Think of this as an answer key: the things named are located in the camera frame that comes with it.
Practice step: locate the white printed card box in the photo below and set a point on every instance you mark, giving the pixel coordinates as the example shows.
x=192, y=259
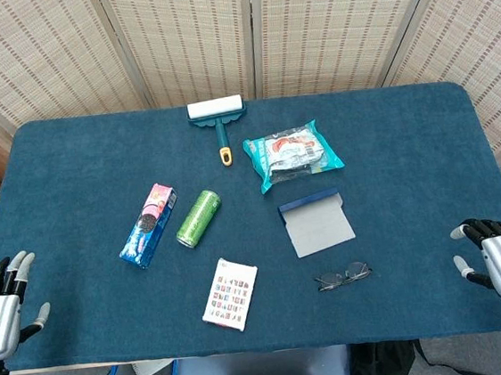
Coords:
x=230, y=294

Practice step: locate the bamboo folding screen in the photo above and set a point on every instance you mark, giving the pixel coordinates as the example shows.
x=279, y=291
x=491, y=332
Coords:
x=190, y=41

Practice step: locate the green drink can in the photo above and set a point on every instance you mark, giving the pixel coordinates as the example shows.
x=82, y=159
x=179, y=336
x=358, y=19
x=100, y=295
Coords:
x=198, y=220

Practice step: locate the black bag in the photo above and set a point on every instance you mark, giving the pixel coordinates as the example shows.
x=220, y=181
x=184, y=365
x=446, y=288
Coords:
x=381, y=362

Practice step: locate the white paper notebook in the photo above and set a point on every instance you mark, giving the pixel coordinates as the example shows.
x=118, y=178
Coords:
x=150, y=368

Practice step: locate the teal lint roller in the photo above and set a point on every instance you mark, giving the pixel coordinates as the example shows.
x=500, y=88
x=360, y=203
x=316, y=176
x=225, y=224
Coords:
x=215, y=108

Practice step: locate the blue table cloth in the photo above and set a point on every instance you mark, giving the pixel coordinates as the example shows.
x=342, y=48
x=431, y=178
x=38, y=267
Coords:
x=75, y=179

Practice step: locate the teal snack package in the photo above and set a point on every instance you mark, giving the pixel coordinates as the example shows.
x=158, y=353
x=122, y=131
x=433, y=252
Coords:
x=292, y=156

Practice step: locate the black eyeglasses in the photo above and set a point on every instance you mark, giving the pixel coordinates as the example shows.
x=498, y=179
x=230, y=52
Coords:
x=357, y=270

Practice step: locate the blue pink cookie box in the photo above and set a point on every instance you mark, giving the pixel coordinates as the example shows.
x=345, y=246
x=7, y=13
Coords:
x=147, y=227

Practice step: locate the blue glasses case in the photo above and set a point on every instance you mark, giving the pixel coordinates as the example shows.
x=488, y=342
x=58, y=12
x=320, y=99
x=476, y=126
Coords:
x=317, y=229

